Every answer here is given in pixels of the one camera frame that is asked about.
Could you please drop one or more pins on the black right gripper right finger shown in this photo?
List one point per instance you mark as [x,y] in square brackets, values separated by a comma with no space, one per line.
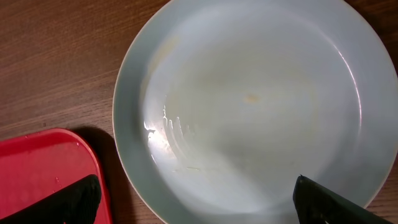
[316,204]

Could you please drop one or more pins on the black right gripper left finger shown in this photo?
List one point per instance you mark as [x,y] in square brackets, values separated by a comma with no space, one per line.
[77,203]

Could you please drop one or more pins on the light green plate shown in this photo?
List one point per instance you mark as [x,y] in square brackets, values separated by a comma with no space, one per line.
[220,105]

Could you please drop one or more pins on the red plastic tray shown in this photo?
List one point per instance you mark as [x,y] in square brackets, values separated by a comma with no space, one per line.
[37,165]

